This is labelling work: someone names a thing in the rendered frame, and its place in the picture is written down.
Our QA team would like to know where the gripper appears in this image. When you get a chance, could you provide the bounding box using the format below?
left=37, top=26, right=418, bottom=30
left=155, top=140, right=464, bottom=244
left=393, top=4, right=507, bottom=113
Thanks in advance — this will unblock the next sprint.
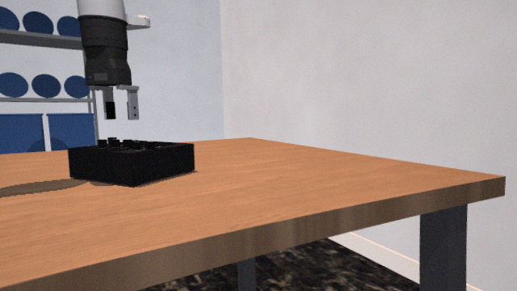
left=78, top=0, right=150, bottom=120

